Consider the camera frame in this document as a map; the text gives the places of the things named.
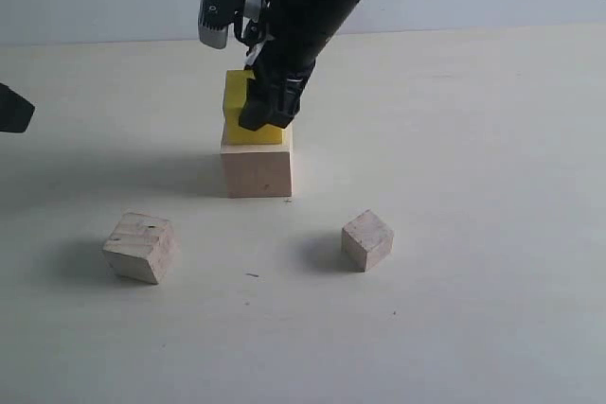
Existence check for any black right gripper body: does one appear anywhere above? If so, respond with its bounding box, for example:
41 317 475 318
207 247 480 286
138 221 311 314
243 0 331 79

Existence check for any large wooden cube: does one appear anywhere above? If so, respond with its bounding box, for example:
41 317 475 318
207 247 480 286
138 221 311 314
220 126 294 198

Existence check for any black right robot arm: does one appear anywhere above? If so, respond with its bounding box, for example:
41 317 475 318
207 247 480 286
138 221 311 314
239 0 361 131

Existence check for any yellow cube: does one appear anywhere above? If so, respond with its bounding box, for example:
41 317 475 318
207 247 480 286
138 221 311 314
223 70 283 146

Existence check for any small wooden cube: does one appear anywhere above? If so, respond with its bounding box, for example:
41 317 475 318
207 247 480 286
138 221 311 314
341 210 394 272

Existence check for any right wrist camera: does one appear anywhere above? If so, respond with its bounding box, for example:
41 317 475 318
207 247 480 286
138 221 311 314
198 0 245 49

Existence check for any medium wooden cube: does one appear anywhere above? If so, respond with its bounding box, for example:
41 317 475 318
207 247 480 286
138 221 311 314
102 212 178 285

